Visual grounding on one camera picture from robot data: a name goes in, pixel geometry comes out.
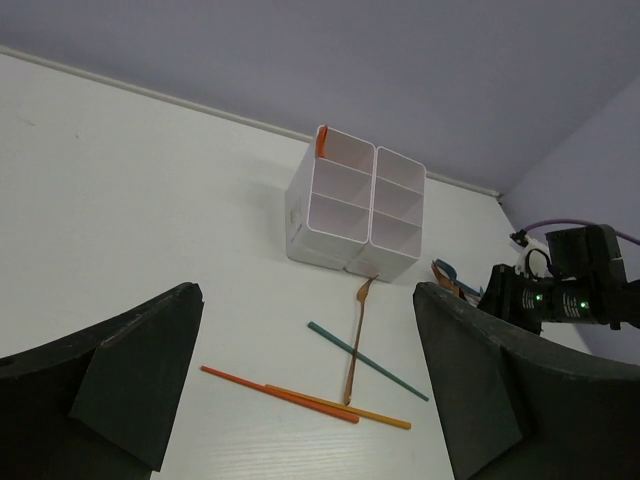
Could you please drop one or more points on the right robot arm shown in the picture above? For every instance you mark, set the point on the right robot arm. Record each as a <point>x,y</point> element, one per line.
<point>631,305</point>

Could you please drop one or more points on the orange chopstick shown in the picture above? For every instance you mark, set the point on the orange chopstick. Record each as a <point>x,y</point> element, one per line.
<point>309,404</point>

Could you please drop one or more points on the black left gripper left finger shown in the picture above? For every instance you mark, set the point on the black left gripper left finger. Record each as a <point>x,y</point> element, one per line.
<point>100,403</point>

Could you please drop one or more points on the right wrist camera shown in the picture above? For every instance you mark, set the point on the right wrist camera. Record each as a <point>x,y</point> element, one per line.
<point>534,256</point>

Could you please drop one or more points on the brown fork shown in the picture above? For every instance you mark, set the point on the brown fork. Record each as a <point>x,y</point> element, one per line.
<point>361,297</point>

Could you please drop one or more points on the yellow-orange chopstick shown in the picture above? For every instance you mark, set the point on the yellow-orange chopstick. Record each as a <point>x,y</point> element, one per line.
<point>345,408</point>

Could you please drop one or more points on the teal chopstick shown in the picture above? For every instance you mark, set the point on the teal chopstick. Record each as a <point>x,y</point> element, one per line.
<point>366,360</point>

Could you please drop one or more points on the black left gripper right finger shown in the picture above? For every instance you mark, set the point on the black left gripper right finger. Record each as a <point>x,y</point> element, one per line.
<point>513,405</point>

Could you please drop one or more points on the orange fork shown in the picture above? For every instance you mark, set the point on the orange fork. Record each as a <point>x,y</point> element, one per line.
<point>446,282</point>

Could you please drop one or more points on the teal spoon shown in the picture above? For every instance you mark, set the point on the teal spoon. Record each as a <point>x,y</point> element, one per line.
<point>450,272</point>

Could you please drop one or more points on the white divided container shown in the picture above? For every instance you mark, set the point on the white divided container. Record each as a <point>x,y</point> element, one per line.
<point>327,203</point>
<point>395,228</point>

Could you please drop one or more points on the orange spoon in container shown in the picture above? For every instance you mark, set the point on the orange spoon in container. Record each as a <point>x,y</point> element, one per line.
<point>320,141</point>

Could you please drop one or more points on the white left divided container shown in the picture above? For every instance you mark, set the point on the white left divided container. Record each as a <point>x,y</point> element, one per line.
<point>327,203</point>

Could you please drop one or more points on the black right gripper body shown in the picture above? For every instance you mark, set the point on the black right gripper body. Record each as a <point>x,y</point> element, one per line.
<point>580,279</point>

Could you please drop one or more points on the white right divided container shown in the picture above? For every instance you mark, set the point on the white right divided container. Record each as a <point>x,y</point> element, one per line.
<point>395,228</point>

